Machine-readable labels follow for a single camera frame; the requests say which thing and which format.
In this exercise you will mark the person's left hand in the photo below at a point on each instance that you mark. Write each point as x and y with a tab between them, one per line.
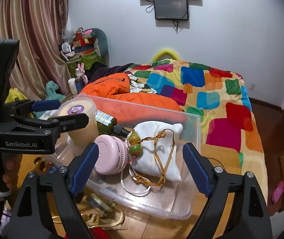
11	169

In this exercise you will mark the dark purple clothing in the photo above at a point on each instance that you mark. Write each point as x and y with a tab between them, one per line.
102	72

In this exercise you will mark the wooden desk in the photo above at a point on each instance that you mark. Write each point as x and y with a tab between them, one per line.
156	226

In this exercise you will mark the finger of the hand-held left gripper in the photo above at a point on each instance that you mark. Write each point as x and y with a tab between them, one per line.
69	122
45	105

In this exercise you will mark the white lotion bottle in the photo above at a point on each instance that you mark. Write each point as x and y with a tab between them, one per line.
72	86

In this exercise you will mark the green glass bottle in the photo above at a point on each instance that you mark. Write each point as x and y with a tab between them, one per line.
105	125

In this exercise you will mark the yellow foam hoop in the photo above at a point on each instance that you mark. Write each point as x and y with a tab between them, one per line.
165	52

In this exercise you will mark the pink bunny toy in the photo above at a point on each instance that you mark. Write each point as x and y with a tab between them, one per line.
80	72

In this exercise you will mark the blue carton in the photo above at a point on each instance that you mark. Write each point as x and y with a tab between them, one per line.
80	84

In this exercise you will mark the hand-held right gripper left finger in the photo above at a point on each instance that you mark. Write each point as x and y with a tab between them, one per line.
88	165

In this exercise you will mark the pink satin curtain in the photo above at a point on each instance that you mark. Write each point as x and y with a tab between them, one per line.
32	29

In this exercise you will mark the red packet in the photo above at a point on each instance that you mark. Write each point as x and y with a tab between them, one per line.
102	232

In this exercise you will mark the grey plush toy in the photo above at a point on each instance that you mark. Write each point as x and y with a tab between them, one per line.
101	42

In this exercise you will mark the small black wall monitor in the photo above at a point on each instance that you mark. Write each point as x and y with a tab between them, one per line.
170	8

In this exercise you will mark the yellow fuzzy cloth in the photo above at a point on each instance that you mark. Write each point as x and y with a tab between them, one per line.
14	95

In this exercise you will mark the green patterned box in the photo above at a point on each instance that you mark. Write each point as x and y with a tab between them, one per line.
82	63

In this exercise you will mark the pink slipper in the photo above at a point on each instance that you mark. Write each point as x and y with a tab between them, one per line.
277	191

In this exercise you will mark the cream ribbon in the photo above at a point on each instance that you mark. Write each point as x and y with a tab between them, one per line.
112	222

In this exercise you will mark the white wall socket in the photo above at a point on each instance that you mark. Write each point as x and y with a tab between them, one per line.
252	87

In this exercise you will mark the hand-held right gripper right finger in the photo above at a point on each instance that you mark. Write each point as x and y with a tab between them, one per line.
194	169

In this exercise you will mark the colourful patchwork blanket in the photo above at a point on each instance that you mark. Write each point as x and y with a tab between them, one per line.
206	92

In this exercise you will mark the teal plush dinosaur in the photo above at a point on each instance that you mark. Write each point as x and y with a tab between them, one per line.
53	92

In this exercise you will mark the colourful toy box stack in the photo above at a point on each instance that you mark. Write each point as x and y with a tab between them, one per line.
82	41

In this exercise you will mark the orange padded jacket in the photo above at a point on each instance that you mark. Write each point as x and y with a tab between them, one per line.
112	84

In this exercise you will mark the gold rimmed round compact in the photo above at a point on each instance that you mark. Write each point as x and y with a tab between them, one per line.
99	203

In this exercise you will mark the pink round case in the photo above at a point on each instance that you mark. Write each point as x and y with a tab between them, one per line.
109	154

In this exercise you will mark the cream plastic jar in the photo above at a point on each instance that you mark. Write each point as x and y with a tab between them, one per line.
89	104

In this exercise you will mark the clear plastic storage box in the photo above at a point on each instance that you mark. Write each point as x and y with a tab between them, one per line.
156	199

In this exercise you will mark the cartoon print cloth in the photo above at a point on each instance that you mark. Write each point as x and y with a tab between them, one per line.
142	84

